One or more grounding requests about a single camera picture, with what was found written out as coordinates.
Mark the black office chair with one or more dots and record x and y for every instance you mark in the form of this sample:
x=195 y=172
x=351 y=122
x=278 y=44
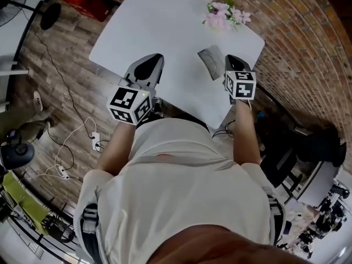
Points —
x=280 y=164

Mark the person's right forearm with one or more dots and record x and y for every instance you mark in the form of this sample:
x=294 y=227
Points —
x=246 y=136

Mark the white power strip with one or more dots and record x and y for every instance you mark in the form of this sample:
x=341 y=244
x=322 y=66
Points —
x=96 y=140
x=63 y=172

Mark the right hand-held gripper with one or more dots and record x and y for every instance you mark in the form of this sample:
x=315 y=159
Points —
x=242 y=88

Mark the person's white shirt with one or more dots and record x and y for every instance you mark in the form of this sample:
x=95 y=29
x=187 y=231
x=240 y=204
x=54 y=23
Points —
x=176 y=180

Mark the grey marbled glasses case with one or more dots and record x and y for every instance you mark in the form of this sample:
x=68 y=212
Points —
x=213 y=59

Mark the black round stool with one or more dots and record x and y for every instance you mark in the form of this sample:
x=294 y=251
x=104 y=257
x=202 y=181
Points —
x=16 y=154

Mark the red plastic crate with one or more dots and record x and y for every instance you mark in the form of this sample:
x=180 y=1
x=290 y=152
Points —
x=86 y=0

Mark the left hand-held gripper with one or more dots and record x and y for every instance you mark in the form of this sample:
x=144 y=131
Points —
x=129 y=99

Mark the black bag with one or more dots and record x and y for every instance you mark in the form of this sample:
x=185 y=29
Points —
x=321 y=144

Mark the person's left forearm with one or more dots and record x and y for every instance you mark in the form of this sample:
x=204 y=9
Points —
x=116 y=150

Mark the black standing fan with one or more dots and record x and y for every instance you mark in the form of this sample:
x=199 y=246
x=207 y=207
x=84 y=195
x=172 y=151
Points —
x=50 y=15

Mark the pink artificial flower bunch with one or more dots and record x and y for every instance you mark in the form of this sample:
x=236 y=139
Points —
x=218 y=16

